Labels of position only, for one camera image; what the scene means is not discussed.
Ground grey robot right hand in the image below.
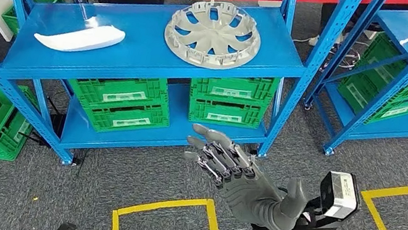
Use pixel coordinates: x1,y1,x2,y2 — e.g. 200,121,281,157
172,123,318,230

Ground blue steel shelving rack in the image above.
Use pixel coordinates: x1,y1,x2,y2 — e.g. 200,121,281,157
295,0,408,170
0,0,367,211

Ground white plastic trim part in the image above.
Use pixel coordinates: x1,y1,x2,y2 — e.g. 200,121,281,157
31,13,127,62

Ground silver plastic wheel hubcap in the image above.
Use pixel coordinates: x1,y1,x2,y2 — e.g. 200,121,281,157
159,0,267,77

